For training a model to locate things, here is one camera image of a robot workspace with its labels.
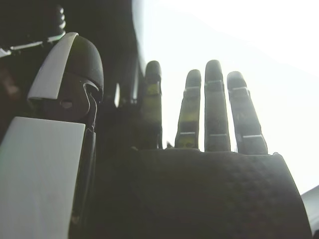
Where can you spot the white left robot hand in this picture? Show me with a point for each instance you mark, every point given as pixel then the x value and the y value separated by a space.
pixel 199 194

